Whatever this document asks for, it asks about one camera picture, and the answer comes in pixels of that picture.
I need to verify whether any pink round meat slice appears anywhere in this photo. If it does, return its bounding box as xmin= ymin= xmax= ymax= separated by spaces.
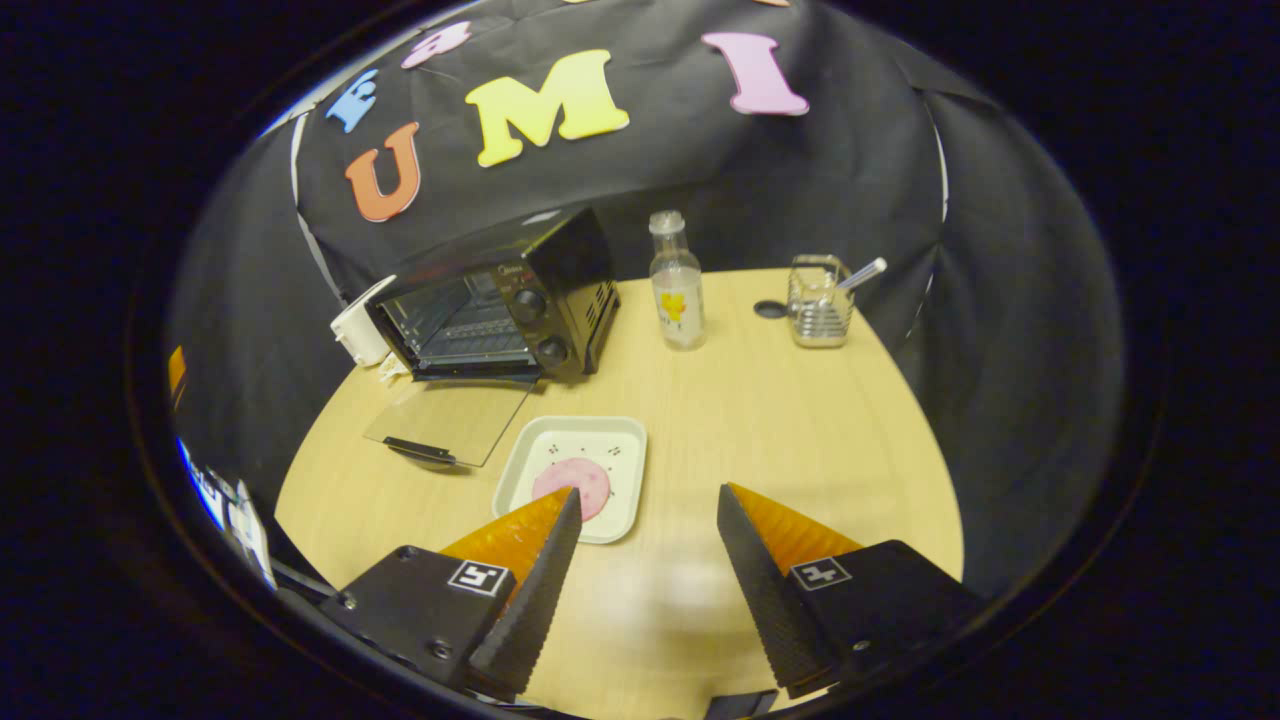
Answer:
xmin=531 ymin=458 xmax=612 ymax=523

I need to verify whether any white toaster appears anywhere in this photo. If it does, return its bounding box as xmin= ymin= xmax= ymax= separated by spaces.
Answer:
xmin=330 ymin=275 xmax=398 ymax=367

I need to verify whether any clear glass bottle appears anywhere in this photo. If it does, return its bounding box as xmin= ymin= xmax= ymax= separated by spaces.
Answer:
xmin=648 ymin=210 xmax=707 ymax=351

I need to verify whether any white square plate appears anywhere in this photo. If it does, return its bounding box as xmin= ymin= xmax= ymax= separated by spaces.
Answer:
xmin=492 ymin=416 xmax=648 ymax=545

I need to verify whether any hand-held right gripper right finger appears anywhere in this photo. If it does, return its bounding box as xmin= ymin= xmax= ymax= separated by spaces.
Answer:
xmin=716 ymin=483 xmax=986 ymax=699

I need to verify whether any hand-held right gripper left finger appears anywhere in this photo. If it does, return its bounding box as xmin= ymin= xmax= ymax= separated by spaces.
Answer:
xmin=320 ymin=487 xmax=584 ymax=701

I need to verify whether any black backdrop cloth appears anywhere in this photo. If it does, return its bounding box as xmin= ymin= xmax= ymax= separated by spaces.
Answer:
xmin=165 ymin=0 xmax=1126 ymax=601

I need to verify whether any black electric oven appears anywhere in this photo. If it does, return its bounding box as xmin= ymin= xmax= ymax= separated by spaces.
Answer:
xmin=363 ymin=207 xmax=621 ymax=471

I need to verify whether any metal wire holder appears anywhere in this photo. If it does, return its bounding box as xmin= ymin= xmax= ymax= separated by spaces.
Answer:
xmin=787 ymin=254 xmax=856 ymax=349

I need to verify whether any white stick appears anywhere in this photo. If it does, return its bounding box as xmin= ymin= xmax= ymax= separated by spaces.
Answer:
xmin=835 ymin=257 xmax=888 ymax=293

